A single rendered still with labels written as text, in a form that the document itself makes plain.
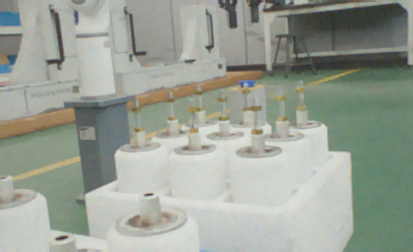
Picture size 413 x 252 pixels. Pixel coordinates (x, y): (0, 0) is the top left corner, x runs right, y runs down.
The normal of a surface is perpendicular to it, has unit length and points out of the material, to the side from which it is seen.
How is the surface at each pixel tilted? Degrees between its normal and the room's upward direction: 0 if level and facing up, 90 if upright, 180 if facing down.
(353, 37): 90
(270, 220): 90
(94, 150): 90
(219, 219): 90
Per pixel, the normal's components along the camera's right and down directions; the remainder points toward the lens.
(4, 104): 0.84, 0.03
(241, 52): -0.54, 0.18
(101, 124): 0.21, 0.16
